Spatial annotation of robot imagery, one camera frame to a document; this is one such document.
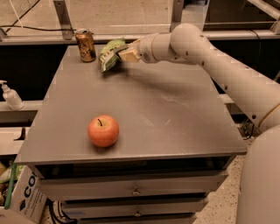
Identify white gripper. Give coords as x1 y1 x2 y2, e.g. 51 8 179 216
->
118 34 158 63

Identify green jalapeno chip bag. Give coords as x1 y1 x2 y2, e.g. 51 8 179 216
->
99 38 125 73

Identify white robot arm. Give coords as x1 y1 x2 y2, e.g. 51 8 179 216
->
119 24 280 224

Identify orange soda can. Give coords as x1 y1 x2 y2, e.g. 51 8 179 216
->
75 29 96 62

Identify red apple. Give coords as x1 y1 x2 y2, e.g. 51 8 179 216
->
87 115 119 148

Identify grey drawer cabinet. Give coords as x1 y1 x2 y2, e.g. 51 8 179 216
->
17 45 246 224

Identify white pump bottle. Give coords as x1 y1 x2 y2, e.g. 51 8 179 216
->
0 80 24 110

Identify white cardboard box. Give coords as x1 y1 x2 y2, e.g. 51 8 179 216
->
0 166 46 224

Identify metal rail frame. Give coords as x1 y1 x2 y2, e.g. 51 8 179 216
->
0 0 279 45

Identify black cable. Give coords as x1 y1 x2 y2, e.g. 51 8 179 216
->
0 25 77 32

